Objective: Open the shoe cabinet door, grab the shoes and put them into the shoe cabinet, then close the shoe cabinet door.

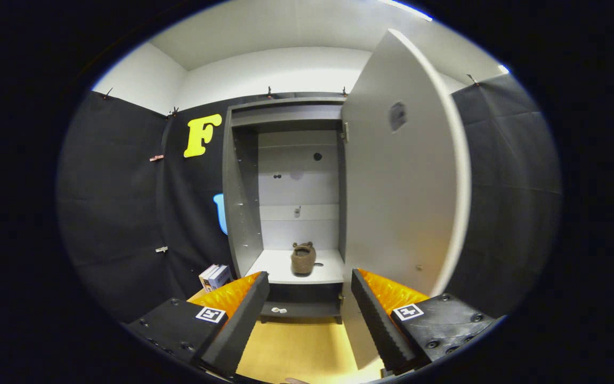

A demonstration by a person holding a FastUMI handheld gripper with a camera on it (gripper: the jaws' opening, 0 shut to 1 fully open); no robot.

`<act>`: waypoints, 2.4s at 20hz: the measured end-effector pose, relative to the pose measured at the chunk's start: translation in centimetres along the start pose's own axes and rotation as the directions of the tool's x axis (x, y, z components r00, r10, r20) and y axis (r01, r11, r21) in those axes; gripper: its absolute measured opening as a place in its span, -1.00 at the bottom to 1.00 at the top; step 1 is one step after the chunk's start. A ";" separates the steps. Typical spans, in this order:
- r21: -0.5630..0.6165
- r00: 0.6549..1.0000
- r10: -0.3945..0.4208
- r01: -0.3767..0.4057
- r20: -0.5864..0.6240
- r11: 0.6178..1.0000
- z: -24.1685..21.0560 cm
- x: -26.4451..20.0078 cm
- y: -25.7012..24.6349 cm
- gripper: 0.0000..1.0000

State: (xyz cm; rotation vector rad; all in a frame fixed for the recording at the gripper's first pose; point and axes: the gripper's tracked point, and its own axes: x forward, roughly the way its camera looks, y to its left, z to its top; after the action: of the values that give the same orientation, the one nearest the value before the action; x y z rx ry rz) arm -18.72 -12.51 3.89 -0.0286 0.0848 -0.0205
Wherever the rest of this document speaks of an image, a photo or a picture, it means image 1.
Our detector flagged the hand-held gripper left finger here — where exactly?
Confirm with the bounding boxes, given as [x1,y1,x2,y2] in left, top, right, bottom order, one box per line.
[126,271,271,377]

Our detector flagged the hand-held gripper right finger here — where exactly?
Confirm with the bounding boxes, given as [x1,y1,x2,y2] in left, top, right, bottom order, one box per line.
[351,268,499,374]

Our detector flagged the brown fuzzy shoe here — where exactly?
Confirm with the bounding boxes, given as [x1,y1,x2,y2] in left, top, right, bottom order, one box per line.
[291,242,317,276]

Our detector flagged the beige shoe cabinet door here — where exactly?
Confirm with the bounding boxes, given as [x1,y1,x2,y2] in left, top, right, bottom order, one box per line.
[339,28,473,371]

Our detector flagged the grey shoe cabinet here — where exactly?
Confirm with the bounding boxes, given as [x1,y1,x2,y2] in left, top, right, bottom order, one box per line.
[222,96,350,324]

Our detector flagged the black backdrop cloth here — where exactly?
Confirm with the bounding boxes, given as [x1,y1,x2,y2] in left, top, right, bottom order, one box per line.
[56,72,562,326]

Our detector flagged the long ceiling light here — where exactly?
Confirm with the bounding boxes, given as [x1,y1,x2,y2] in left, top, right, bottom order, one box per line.
[379,0,434,22]

